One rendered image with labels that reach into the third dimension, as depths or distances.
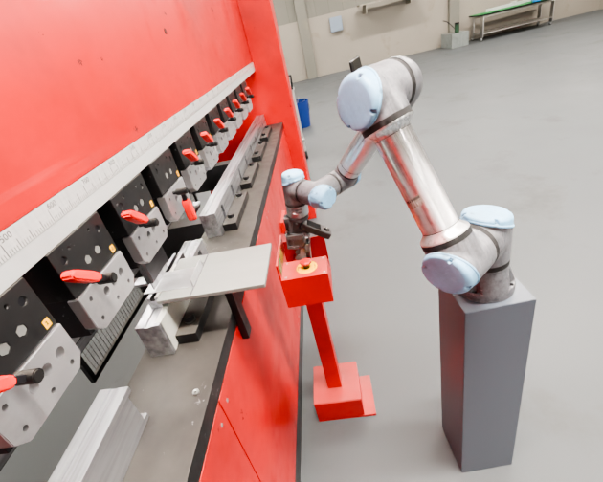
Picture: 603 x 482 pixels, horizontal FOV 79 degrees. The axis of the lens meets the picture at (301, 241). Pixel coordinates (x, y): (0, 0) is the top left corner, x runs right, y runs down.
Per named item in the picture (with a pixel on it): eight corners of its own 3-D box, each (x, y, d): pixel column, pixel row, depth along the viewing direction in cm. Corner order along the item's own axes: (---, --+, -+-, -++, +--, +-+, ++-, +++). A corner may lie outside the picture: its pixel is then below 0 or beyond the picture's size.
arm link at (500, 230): (519, 250, 93) (524, 202, 86) (496, 277, 86) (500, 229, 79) (472, 238, 101) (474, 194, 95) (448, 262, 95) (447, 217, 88)
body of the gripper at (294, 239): (288, 240, 134) (283, 210, 128) (312, 238, 133) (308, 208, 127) (287, 251, 127) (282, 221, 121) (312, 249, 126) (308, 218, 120)
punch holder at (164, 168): (175, 224, 96) (149, 164, 88) (145, 230, 97) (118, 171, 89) (191, 200, 109) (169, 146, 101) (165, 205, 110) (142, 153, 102)
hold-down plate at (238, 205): (237, 229, 137) (235, 222, 136) (224, 231, 138) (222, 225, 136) (249, 196, 163) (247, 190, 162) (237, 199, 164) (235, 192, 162)
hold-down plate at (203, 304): (199, 341, 89) (195, 333, 87) (179, 344, 89) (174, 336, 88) (224, 270, 115) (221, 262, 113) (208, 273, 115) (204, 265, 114)
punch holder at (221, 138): (222, 154, 148) (209, 112, 139) (202, 158, 149) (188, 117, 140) (229, 143, 160) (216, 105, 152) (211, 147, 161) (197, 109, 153)
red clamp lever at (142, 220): (132, 208, 70) (159, 218, 80) (112, 211, 70) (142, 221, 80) (132, 216, 70) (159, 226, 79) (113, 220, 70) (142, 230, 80)
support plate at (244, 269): (265, 287, 82) (264, 284, 82) (157, 304, 86) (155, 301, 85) (272, 246, 98) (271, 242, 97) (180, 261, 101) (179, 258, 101)
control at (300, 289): (333, 301, 124) (324, 257, 115) (288, 308, 126) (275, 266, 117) (330, 267, 141) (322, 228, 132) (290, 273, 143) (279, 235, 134)
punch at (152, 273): (158, 289, 88) (141, 257, 84) (150, 290, 89) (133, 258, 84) (171, 266, 97) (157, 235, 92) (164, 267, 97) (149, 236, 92)
